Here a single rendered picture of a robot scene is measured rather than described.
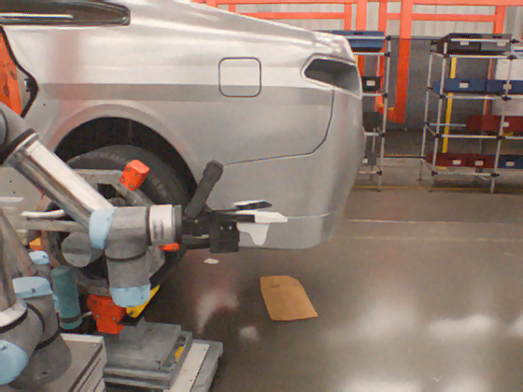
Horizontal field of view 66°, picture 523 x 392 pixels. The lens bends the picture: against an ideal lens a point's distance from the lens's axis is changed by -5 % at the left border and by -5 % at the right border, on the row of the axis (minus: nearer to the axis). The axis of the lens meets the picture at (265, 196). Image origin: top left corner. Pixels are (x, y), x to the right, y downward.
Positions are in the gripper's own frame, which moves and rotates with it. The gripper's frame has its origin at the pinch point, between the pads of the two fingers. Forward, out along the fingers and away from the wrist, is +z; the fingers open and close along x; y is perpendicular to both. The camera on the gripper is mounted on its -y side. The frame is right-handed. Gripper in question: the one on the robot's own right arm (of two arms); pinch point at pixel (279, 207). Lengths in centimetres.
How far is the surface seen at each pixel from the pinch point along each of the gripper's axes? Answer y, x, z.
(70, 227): 17, -73, -61
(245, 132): -14, -91, 5
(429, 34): -240, -866, 552
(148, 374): 94, -100, -43
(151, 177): 3, -92, -33
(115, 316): 62, -96, -54
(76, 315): 59, -90, -68
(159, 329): 85, -126, -39
